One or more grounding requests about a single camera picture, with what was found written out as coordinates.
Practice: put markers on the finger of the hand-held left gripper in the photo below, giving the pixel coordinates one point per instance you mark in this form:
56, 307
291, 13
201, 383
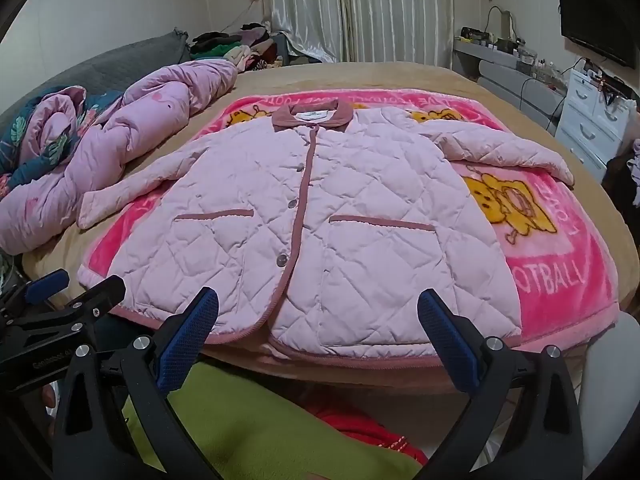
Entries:
47, 282
95, 295

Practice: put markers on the pink quilted jacket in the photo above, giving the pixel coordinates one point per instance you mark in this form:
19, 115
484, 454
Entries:
225, 210

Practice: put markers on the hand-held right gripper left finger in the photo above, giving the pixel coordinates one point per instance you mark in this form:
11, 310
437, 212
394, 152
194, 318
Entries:
187, 340

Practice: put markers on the pink printed blanket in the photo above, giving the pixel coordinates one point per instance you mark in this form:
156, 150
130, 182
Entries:
550, 285

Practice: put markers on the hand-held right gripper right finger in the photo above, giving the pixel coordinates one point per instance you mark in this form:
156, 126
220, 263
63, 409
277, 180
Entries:
450, 345

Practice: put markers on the white drawer cabinet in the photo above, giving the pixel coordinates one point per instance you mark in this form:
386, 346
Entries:
585, 110

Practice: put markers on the pink floral comforter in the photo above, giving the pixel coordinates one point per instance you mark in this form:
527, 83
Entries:
150, 110

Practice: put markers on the dark cloth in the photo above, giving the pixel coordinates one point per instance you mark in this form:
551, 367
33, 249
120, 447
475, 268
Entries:
622, 200

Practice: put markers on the person's left hand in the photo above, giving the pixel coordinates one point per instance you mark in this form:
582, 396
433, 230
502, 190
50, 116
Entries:
49, 399

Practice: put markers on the pile of mixed clothes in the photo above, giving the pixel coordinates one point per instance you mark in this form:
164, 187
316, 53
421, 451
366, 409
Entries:
225, 42

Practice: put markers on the black television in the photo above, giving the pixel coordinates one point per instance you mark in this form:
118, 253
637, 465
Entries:
595, 20

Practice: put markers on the white shiny curtain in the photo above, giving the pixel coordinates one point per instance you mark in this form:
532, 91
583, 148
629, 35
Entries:
390, 10

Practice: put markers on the bed with tan sheet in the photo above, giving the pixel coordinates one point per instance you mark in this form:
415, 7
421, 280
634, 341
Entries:
400, 72

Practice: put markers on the grey desk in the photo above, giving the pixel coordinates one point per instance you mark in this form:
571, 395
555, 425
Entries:
480, 52

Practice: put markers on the green cloth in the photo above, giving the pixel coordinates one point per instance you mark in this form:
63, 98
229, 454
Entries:
240, 425

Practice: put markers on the white smooth object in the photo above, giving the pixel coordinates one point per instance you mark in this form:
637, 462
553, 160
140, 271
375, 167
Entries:
610, 400

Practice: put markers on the red cloth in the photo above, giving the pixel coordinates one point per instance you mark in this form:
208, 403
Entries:
360, 425

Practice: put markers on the grey quilted headboard cover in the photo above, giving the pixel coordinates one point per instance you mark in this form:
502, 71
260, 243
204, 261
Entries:
100, 65

